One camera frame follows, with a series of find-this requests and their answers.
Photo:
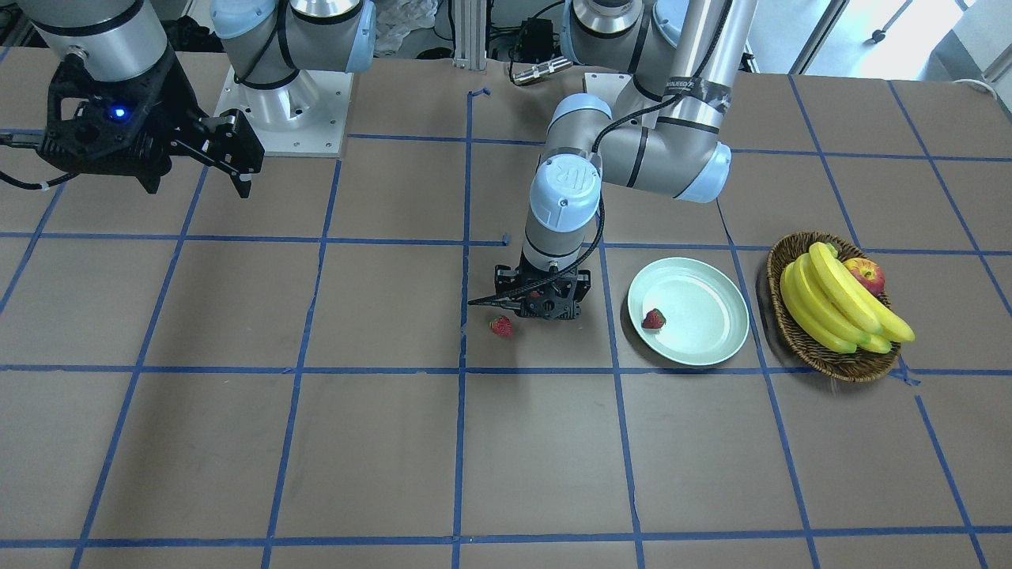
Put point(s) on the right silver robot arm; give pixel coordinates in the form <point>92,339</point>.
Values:
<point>268,43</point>

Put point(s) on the light green plate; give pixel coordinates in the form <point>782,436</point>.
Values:
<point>707,316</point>

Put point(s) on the yellow banana bunch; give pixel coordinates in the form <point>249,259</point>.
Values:
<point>834,308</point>

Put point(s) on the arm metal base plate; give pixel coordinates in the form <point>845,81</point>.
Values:
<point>605,86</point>
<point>305,118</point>

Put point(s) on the red apple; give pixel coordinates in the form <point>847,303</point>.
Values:
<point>867,273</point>

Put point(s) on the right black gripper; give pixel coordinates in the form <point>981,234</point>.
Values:
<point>172,93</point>

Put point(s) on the brown wicker basket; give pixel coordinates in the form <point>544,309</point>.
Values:
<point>787,337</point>

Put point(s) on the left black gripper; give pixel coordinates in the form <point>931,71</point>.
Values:
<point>503,279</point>

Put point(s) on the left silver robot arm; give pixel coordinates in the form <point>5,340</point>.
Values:
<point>661,135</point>

